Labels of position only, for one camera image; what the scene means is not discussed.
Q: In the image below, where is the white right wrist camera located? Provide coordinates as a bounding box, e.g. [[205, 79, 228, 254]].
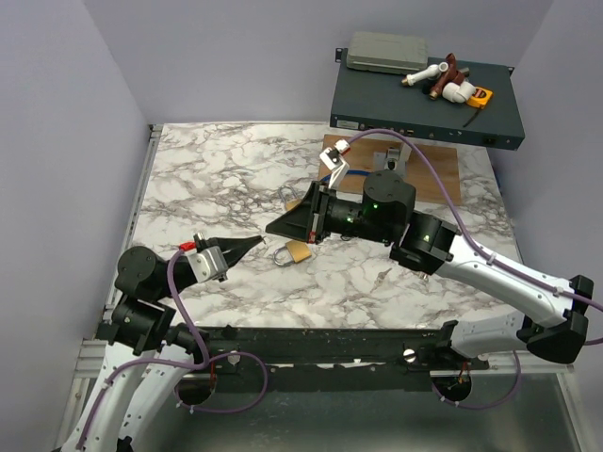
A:
[[319, 139, 350, 189]]

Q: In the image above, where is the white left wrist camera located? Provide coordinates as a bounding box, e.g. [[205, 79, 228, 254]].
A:
[[179, 234, 229, 283]]

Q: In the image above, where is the white pipe elbow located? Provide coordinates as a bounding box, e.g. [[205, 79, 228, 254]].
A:
[[442, 80, 476, 104]]

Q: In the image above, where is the white pipe with brass end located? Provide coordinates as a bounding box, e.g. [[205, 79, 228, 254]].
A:
[[401, 61, 449, 87]]

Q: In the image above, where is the grey metal socket bracket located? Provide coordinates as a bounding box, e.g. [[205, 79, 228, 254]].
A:
[[373, 147, 409, 178]]

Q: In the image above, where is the wooden board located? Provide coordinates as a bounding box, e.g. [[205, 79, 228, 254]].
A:
[[338, 137, 462, 205]]

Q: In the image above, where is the silver key with ring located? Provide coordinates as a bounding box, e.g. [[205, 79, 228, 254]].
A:
[[416, 271, 430, 283]]

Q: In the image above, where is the brown pipe fitting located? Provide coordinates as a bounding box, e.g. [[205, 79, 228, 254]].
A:
[[429, 53, 465, 100]]

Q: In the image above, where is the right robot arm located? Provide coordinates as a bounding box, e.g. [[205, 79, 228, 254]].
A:
[[266, 170, 593, 369]]

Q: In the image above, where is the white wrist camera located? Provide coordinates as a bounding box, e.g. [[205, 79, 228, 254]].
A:
[[319, 139, 350, 189], [179, 234, 229, 283]]

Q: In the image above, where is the yellow tape measure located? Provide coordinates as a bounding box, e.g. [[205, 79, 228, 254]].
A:
[[466, 87, 494, 109]]

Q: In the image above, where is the blue rack network switch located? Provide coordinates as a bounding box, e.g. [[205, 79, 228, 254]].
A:
[[330, 48, 525, 151]]

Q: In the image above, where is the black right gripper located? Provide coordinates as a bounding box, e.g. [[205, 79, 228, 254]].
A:
[[265, 182, 393, 246]]

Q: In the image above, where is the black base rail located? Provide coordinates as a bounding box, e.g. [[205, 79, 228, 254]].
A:
[[182, 326, 489, 394]]

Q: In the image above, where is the brass padlock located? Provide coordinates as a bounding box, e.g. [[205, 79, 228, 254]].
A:
[[277, 185, 301, 212], [272, 240, 312, 267]]

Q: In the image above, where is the grey plastic case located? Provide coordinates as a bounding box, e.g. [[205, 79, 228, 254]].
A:
[[346, 32, 428, 74]]

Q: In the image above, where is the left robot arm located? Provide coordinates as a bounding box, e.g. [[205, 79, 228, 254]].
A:
[[61, 234, 263, 451]]

